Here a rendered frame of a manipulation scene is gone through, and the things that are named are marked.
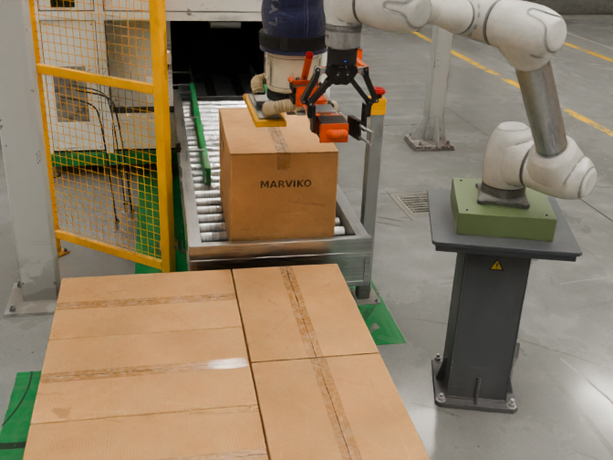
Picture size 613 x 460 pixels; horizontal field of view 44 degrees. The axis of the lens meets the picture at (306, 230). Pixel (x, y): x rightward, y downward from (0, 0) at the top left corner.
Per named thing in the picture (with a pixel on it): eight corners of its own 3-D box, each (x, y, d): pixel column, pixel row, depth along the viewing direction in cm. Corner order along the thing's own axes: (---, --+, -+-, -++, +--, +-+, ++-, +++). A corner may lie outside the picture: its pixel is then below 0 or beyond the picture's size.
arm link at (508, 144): (498, 170, 282) (506, 113, 273) (541, 184, 270) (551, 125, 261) (472, 180, 272) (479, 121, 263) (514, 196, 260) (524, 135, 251)
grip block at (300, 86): (288, 99, 231) (288, 79, 229) (319, 99, 233) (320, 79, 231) (293, 107, 224) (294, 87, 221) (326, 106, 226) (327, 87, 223)
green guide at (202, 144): (177, 95, 490) (177, 81, 486) (193, 95, 492) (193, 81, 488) (188, 186, 348) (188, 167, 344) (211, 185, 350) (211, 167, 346)
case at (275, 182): (219, 193, 342) (218, 107, 325) (306, 191, 349) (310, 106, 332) (230, 253, 289) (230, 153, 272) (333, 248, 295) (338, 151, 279)
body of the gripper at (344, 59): (355, 44, 193) (353, 80, 197) (322, 44, 191) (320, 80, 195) (362, 50, 186) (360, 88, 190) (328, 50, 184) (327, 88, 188)
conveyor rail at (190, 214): (173, 118, 496) (172, 88, 488) (181, 118, 497) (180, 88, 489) (190, 291, 290) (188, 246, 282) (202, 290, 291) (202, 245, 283)
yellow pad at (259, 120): (243, 99, 267) (243, 84, 265) (271, 98, 269) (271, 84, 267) (254, 128, 237) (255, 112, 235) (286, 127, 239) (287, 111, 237)
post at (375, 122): (353, 294, 375) (368, 95, 333) (367, 293, 376) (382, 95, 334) (357, 300, 369) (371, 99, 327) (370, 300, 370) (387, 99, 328)
